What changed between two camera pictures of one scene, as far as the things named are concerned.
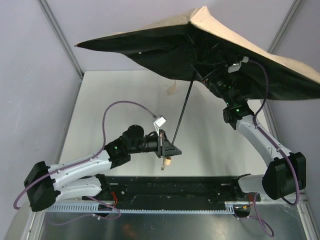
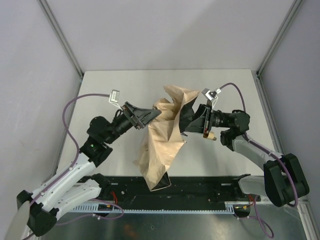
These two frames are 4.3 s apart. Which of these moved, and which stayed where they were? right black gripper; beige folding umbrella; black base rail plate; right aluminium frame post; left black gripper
Moved: right black gripper; left black gripper; beige folding umbrella
Stayed: right aluminium frame post; black base rail plate
